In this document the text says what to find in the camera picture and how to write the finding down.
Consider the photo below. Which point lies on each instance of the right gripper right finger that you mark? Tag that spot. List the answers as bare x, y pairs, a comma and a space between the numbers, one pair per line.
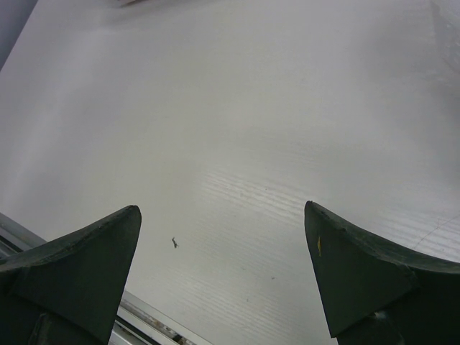
374, 291

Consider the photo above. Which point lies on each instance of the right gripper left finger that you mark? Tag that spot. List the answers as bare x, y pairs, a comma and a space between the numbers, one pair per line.
68, 290

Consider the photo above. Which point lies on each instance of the aluminium rail frame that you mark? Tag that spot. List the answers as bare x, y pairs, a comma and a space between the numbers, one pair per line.
136, 321

